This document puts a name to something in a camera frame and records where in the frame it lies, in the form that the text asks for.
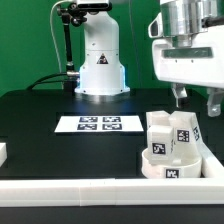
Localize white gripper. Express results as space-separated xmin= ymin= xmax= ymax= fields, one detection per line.
xmin=152 ymin=25 xmax=224 ymax=117

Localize white round stool seat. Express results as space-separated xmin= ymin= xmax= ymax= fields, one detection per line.
xmin=141 ymin=149 xmax=202 ymax=179

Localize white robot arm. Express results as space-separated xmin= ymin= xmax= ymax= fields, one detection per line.
xmin=77 ymin=0 xmax=224 ymax=117

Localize white sheet with tags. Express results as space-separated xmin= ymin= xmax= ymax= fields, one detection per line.
xmin=55 ymin=115 xmax=143 ymax=133

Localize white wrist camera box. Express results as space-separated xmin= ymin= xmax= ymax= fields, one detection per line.
xmin=148 ymin=14 xmax=163 ymax=39

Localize black cables at base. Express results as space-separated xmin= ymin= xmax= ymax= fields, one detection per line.
xmin=26 ymin=72 xmax=78 ymax=91

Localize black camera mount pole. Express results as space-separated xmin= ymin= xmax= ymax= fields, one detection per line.
xmin=57 ymin=3 xmax=87 ymax=94

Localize white cable on pole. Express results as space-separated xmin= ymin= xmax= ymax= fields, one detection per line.
xmin=49 ymin=0 xmax=78 ymax=74

